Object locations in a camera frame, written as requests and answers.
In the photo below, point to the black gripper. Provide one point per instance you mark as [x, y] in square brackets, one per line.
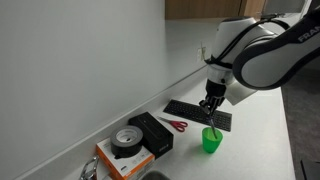
[213, 99]

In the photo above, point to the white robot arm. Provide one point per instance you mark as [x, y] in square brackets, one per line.
[250, 55]

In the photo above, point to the green plastic cup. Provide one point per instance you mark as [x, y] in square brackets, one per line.
[211, 139]

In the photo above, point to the black keyboard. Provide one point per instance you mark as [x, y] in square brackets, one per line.
[222, 120]

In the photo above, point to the black rectangular box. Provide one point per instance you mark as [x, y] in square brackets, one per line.
[156, 137]

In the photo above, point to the dark sink basin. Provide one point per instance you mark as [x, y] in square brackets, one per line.
[155, 175]

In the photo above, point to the orange and white box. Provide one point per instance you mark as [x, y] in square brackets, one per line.
[132, 168]

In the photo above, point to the chrome faucet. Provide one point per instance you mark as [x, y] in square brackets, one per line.
[89, 171]

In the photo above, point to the red handled scissors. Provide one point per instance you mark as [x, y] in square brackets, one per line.
[178, 125]

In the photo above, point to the white wall outlet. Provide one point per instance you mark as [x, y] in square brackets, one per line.
[201, 54]

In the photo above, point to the grey duct tape roll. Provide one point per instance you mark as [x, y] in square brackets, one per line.
[126, 141]

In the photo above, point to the wooden wall cabinet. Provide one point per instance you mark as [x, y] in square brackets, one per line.
[204, 9]

